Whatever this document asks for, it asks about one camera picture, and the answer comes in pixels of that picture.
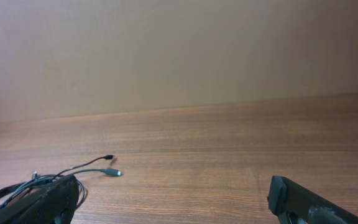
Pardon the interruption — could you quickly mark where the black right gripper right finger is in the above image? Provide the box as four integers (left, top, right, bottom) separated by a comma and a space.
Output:
267, 175, 358, 224

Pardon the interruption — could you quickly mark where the thin black usb cable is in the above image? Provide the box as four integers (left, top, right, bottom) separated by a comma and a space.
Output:
0, 154, 116, 218

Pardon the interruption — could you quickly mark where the grey usb cable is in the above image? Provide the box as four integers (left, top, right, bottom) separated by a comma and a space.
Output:
0, 167, 123, 218

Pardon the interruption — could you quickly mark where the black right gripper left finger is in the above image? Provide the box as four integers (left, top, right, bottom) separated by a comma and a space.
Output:
0, 175, 80, 224

